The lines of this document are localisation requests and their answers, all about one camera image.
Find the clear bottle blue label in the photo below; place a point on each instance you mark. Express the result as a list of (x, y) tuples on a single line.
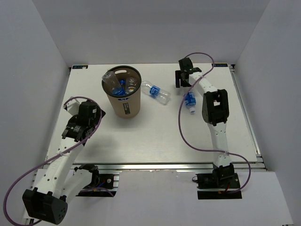
[(113, 84), (190, 102), (161, 95)]

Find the brown bin with black rim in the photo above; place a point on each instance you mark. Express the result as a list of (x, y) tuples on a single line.
[(128, 105)]

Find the blue cap Pepsi bottle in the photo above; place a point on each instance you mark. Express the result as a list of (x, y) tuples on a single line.
[(123, 83)]

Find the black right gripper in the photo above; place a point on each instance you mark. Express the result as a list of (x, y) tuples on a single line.
[(178, 76)]

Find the clear bottle green white label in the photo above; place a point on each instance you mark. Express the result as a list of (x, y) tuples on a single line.
[(131, 84)]

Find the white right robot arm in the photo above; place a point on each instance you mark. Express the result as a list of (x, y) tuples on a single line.
[(215, 112)]

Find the aluminium table frame rail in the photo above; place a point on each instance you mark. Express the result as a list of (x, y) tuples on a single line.
[(163, 136)]

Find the right blue table sticker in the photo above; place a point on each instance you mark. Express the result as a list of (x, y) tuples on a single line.
[(220, 65)]

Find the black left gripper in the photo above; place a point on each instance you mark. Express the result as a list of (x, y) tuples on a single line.
[(96, 119)]

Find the blue table sticker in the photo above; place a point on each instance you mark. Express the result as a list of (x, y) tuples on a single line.
[(74, 67), (220, 65)]

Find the left blue table sticker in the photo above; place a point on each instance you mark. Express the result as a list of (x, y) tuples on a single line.
[(74, 67)]

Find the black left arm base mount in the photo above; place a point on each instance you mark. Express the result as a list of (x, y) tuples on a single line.
[(103, 183)]

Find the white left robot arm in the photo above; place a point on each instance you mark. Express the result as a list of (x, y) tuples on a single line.
[(48, 200)]

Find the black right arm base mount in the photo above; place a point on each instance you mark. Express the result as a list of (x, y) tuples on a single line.
[(208, 189)]

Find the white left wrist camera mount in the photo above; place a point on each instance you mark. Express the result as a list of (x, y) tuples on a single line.
[(72, 106)]

